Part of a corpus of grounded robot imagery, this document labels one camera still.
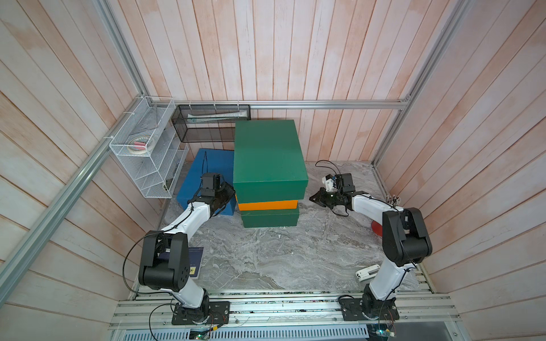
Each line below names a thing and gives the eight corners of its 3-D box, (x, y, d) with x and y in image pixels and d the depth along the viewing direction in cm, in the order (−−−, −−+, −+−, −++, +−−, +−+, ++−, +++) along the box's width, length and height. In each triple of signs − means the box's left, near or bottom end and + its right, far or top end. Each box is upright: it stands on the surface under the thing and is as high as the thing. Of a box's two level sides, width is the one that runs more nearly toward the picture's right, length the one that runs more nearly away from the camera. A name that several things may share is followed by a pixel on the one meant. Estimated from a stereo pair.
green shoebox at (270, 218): (243, 229, 96) (240, 216, 87) (243, 223, 98) (240, 210, 89) (296, 227, 97) (299, 214, 88) (295, 222, 99) (298, 208, 90)
